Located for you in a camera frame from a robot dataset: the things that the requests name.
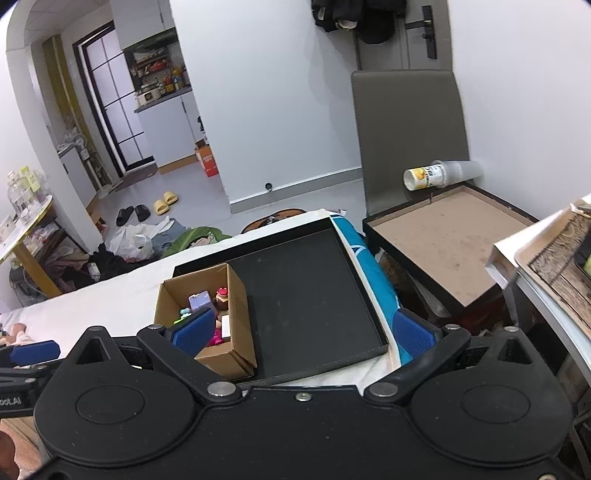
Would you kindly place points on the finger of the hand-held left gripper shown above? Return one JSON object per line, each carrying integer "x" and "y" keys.
{"x": 34, "y": 351}

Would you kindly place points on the orange cardboard box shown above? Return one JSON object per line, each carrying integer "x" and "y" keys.
{"x": 207, "y": 162}

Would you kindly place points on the black rectangular tray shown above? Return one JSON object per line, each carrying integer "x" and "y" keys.
{"x": 304, "y": 300}

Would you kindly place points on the dark clothes pile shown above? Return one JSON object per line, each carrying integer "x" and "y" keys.
{"x": 106, "y": 267}

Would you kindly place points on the lilac cube toy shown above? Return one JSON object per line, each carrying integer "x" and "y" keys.
{"x": 202, "y": 302}

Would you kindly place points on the stacked disposable cups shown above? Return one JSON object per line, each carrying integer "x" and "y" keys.
{"x": 443, "y": 174}

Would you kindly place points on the grey door mat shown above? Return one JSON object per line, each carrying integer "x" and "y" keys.
{"x": 134, "y": 177}

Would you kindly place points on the round table yellow legs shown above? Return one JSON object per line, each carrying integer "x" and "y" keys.
{"x": 34, "y": 272}

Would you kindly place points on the white fan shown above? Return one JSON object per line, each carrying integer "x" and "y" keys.
{"x": 76, "y": 143}

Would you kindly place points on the white table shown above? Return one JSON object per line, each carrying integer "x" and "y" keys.
{"x": 545, "y": 307}

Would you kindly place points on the yellow slipper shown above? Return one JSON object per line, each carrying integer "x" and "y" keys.
{"x": 171, "y": 197}
{"x": 161, "y": 207}

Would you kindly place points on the grey door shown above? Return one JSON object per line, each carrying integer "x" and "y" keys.
{"x": 397, "y": 56}

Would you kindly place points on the small brown box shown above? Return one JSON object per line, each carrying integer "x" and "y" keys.
{"x": 97, "y": 218}

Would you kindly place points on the white wall cabinet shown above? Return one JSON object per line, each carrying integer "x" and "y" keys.
{"x": 138, "y": 18}

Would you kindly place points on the black framed glass door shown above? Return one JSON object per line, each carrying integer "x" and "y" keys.
{"x": 117, "y": 87}

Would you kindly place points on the black slipper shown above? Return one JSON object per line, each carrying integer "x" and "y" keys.
{"x": 124, "y": 217}
{"x": 141, "y": 213}

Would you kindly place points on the white kitchen appliance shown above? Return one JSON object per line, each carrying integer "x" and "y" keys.
{"x": 147, "y": 99}

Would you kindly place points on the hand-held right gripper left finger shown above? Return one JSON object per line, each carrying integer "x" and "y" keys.
{"x": 194, "y": 333}

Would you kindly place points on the white plastic bag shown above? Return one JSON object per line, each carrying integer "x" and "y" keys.
{"x": 129, "y": 242}

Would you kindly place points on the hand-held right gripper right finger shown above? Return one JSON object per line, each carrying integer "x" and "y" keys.
{"x": 413, "y": 334}

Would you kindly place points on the brown cardboard box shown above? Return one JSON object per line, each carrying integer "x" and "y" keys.
{"x": 175, "y": 295}

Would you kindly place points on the patterned tray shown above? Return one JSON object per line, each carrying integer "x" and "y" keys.
{"x": 554, "y": 272}

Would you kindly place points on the black framed brown board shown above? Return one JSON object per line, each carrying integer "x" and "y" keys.
{"x": 438, "y": 240}

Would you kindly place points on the row of condiment bottles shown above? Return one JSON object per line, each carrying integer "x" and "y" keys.
{"x": 171, "y": 81}

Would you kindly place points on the round cartoon rug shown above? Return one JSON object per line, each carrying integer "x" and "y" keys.
{"x": 258, "y": 224}

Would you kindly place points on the black door lock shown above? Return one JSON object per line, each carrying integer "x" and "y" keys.
{"x": 429, "y": 32}

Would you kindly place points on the green cartoon cushion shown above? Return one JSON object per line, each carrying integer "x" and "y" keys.
{"x": 194, "y": 240}

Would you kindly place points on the white charger plug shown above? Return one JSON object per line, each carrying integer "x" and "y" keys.
{"x": 226, "y": 325}

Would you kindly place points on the cluster of clear jars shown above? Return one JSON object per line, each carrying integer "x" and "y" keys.
{"x": 25, "y": 194}

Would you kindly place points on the pink dinosaur toy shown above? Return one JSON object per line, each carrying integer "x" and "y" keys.
{"x": 216, "y": 336}

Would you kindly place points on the blue white cloth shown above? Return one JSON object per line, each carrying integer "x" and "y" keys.
{"x": 374, "y": 272}

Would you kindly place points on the blue denim clothing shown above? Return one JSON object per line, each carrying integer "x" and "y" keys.
{"x": 164, "y": 240}

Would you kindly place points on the range hood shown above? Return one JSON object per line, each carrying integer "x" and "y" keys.
{"x": 152, "y": 41}

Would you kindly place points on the brown haired figurine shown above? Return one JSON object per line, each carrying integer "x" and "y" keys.
{"x": 222, "y": 297}

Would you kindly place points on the printed leaflet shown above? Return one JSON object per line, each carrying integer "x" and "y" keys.
{"x": 338, "y": 212}

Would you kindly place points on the person's left hand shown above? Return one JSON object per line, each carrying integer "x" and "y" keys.
{"x": 5, "y": 454}

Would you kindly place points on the hanging black clothes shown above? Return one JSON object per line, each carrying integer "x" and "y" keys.
{"x": 360, "y": 18}

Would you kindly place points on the white low cabinet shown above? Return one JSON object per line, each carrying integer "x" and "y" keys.
{"x": 78, "y": 177}

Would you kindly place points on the white kitchen cabinet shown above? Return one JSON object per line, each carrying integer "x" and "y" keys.
{"x": 161, "y": 134}

